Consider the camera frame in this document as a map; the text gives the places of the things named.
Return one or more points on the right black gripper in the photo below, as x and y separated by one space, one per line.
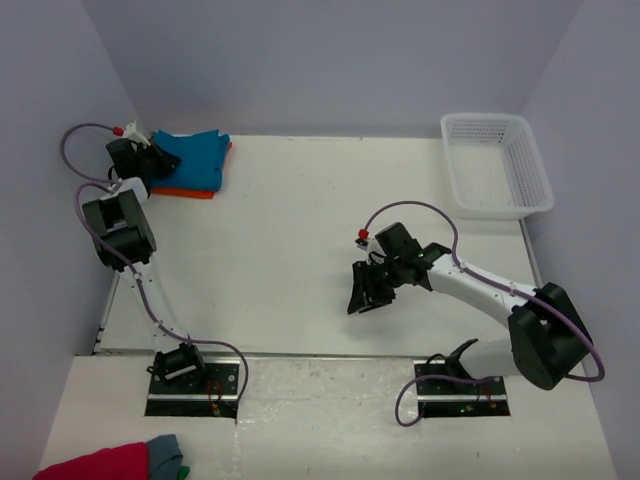
366 294

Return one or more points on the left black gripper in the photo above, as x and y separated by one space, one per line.
165 161

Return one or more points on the blue t shirt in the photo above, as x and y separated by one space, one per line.
169 142

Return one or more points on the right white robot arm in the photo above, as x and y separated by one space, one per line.
546 336

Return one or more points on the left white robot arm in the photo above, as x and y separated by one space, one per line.
124 242

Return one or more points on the orange folded t shirt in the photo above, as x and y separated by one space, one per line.
185 194

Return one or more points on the white plastic basket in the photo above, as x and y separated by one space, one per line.
495 167

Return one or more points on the green t shirt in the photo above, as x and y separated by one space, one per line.
183 473

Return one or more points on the grey t shirt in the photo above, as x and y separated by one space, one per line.
165 457

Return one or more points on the red t shirt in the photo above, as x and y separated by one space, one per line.
130 461

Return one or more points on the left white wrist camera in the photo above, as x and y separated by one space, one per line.
132 133

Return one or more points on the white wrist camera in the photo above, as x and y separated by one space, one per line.
366 242
132 133

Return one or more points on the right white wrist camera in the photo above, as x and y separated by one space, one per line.
366 242

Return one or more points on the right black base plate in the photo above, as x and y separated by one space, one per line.
444 399

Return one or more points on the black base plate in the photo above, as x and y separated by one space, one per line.
214 394
444 399

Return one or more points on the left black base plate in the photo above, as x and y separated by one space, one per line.
214 394

